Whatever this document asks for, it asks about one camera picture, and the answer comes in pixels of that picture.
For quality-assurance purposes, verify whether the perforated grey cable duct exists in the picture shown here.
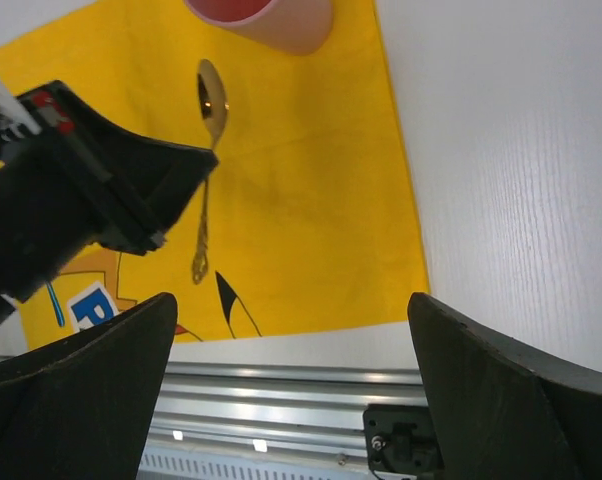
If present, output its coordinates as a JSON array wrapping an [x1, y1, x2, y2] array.
[[136, 447, 375, 480]]

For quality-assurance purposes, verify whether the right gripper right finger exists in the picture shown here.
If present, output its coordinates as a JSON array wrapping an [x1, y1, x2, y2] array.
[[407, 293, 602, 479]]

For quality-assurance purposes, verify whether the aluminium mounting rail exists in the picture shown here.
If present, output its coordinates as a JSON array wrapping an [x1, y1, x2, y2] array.
[[149, 362, 427, 463]]

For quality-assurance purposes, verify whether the gold metal spoon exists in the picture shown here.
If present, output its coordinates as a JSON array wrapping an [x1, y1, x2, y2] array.
[[190, 58, 231, 285]]

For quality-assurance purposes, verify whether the pink plastic cup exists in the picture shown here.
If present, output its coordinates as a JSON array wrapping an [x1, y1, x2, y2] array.
[[185, 0, 334, 55]]

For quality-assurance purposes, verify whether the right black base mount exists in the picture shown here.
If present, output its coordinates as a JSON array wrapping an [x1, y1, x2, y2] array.
[[362, 404, 445, 479]]

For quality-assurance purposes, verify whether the yellow printed cloth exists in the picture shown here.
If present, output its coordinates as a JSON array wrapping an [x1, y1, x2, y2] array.
[[0, 1, 427, 349]]

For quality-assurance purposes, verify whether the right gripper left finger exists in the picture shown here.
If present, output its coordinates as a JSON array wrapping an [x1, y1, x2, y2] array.
[[0, 293, 178, 479]]

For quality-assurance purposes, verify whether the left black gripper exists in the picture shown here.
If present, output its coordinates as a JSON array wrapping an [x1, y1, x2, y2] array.
[[0, 80, 218, 325]]

